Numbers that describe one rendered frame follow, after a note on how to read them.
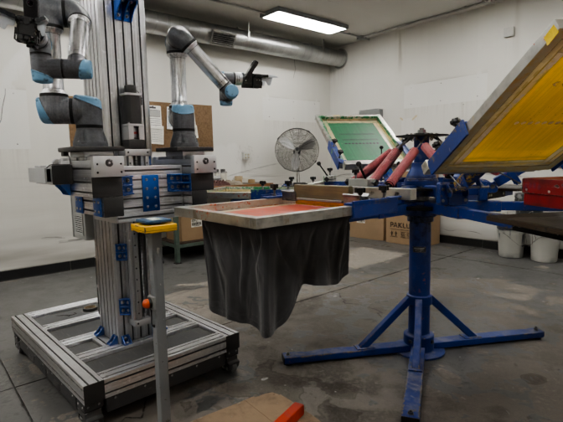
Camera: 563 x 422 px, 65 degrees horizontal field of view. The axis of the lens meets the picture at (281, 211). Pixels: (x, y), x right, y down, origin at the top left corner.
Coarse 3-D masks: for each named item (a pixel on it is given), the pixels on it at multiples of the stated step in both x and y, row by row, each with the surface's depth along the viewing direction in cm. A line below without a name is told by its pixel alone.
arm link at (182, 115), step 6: (174, 108) 232; (180, 108) 231; (186, 108) 232; (192, 108) 235; (174, 114) 232; (180, 114) 231; (186, 114) 232; (192, 114) 235; (174, 120) 233; (180, 120) 232; (186, 120) 232; (192, 120) 235; (174, 126) 233; (180, 126) 232; (186, 126) 233; (192, 126) 235
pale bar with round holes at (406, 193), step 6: (354, 186) 224; (366, 192) 214; (372, 192) 213; (378, 192) 209; (390, 192) 204; (396, 192) 202; (402, 192) 199; (408, 192) 196; (414, 192) 198; (402, 198) 199; (408, 198) 197; (414, 198) 198
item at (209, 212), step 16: (176, 208) 190; (192, 208) 181; (208, 208) 198; (224, 208) 204; (320, 208) 171; (336, 208) 173; (240, 224) 154; (256, 224) 148; (272, 224) 152; (288, 224) 157
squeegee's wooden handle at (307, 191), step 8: (296, 184) 219; (304, 184) 215; (312, 184) 213; (296, 192) 220; (304, 192) 215; (312, 192) 211; (320, 192) 207; (328, 192) 203; (336, 192) 199; (344, 192) 195; (352, 192) 195
